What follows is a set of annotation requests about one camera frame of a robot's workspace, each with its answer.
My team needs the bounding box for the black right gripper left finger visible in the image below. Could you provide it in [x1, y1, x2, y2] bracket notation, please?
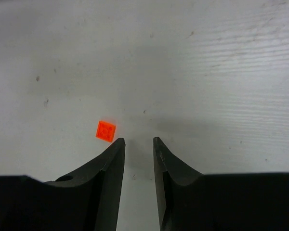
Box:
[0, 138, 125, 231]

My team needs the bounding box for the orange flat lego plate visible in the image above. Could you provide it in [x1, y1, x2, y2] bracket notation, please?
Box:
[96, 121, 116, 142]

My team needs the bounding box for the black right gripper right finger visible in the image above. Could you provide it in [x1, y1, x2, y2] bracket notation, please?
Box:
[153, 137, 289, 231]

